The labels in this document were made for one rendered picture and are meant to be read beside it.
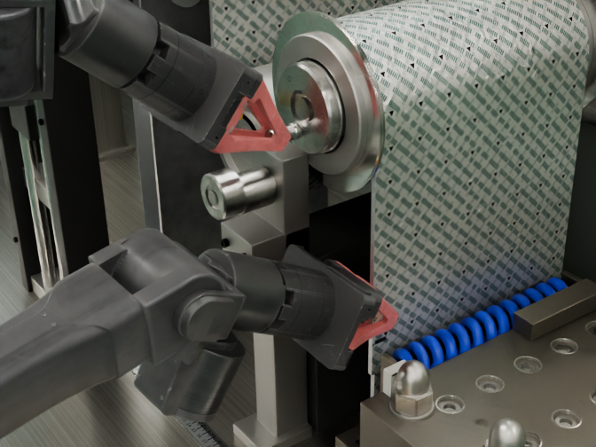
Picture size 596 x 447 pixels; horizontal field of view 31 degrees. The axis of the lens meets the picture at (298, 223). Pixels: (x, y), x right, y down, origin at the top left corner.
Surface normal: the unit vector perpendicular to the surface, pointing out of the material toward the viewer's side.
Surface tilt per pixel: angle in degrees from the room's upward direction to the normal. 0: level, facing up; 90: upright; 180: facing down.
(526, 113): 90
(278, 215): 90
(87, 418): 0
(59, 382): 101
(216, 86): 50
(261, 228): 0
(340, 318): 60
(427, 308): 90
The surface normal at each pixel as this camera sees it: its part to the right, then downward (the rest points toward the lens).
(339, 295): -0.72, -0.18
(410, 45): 0.36, -0.38
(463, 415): -0.02, -0.87
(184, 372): 0.68, 0.47
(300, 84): -0.82, 0.29
